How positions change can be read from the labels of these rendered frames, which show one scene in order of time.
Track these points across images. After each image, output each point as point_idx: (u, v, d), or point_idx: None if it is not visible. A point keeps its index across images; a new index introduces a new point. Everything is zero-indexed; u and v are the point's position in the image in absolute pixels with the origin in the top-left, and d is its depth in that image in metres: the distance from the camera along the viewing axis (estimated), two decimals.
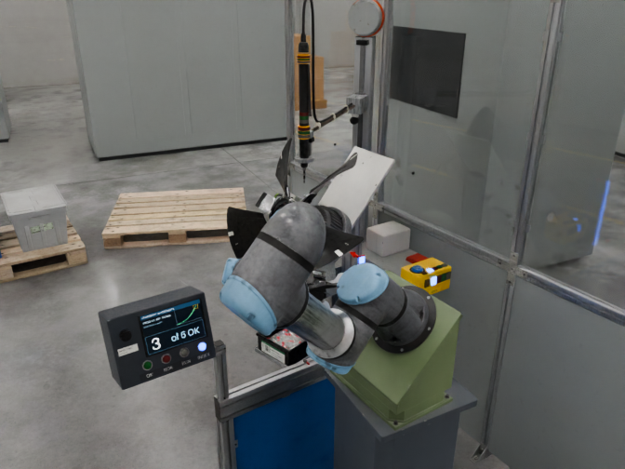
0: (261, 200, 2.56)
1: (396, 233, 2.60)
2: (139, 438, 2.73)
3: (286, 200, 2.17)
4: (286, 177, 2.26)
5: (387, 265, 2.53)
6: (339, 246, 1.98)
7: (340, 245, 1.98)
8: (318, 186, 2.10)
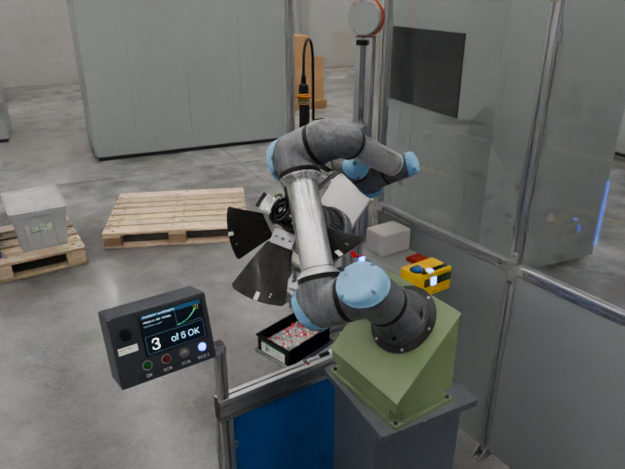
0: (261, 200, 2.56)
1: (396, 233, 2.60)
2: (139, 438, 2.73)
3: (286, 200, 2.17)
4: None
5: (387, 265, 2.53)
6: (339, 246, 1.98)
7: (340, 245, 1.98)
8: (318, 186, 2.10)
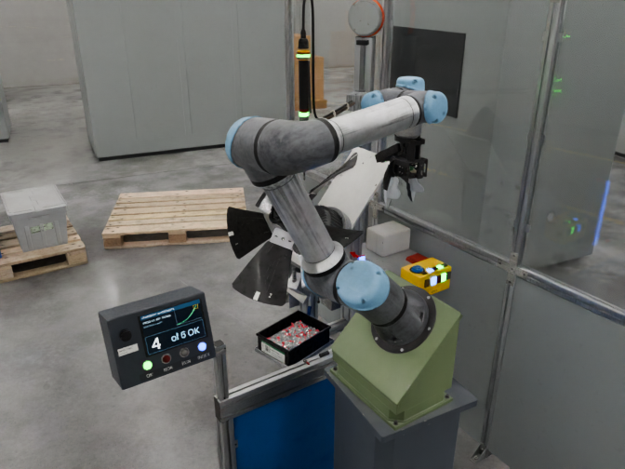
0: (261, 200, 2.56)
1: (396, 233, 2.60)
2: (139, 438, 2.73)
3: None
4: None
5: (387, 265, 2.53)
6: (339, 240, 1.97)
7: (340, 239, 1.97)
8: (318, 186, 2.10)
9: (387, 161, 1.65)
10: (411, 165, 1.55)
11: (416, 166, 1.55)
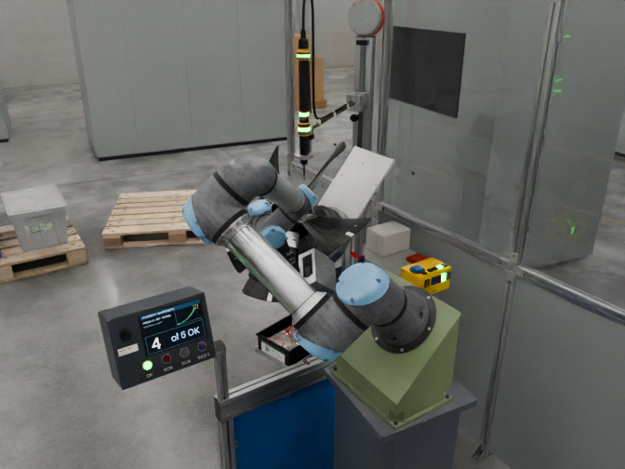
0: (261, 200, 2.56)
1: (396, 233, 2.60)
2: (139, 438, 2.73)
3: None
4: (312, 181, 2.13)
5: (387, 265, 2.53)
6: None
7: None
8: (306, 229, 2.04)
9: None
10: (285, 255, 1.97)
11: None
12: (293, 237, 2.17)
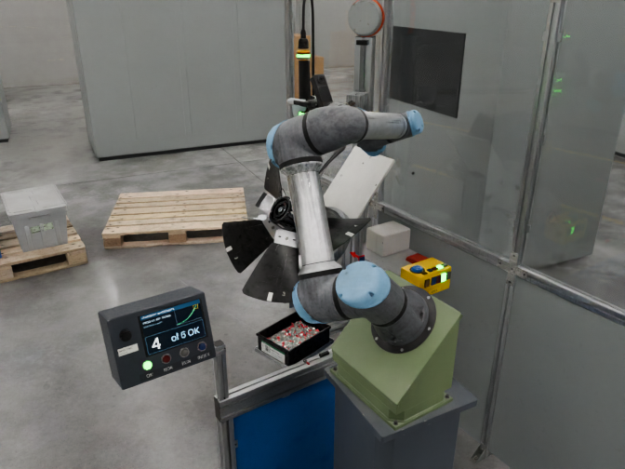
0: (261, 200, 2.56)
1: (396, 233, 2.60)
2: (139, 438, 2.73)
3: (288, 207, 2.14)
4: None
5: (387, 265, 2.53)
6: (276, 289, 2.07)
7: (279, 290, 2.07)
8: None
9: None
10: None
11: None
12: (293, 237, 2.17)
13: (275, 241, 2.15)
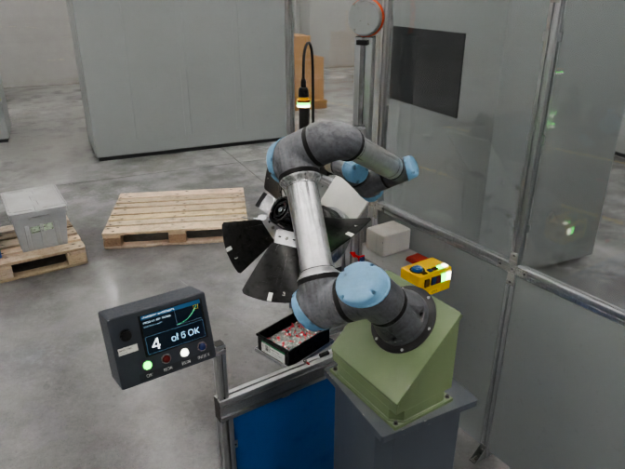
0: (261, 200, 2.56)
1: (396, 233, 2.60)
2: (139, 438, 2.73)
3: (288, 207, 2.14)
4: None
5: (387, 265, 2.53)
6: (276, 289, 2.07)
7: (279, 290, 2.07)
8: None
9: None
10: None
11: None
12: (293, 237, 2.17)
13: (275, 241, 2.15)
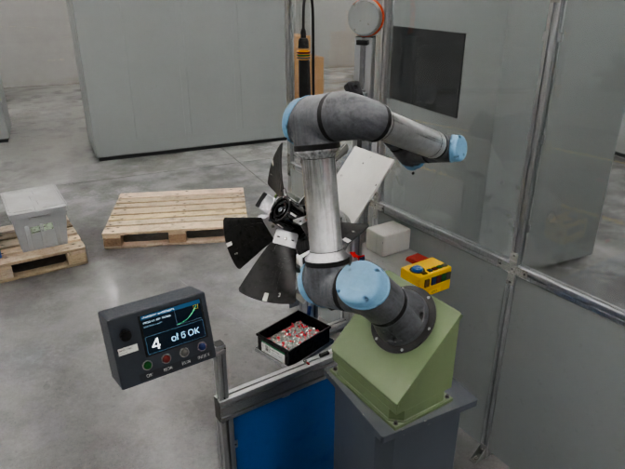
0: (261, 200, 2.56)
1: (396, 233, 2.60)
2: (139, 438, 2.73)
3: (288, 208, 2.14)
4: None
5: (387, 265, 2.53)
6: (272, 290, 2.08)
7: (274, 291, 2.08)
8: (304, 232, 2.04)
9: None
10: None
11: None
12: (292, 237, 2.17)
13: (273, 241, 2.16)
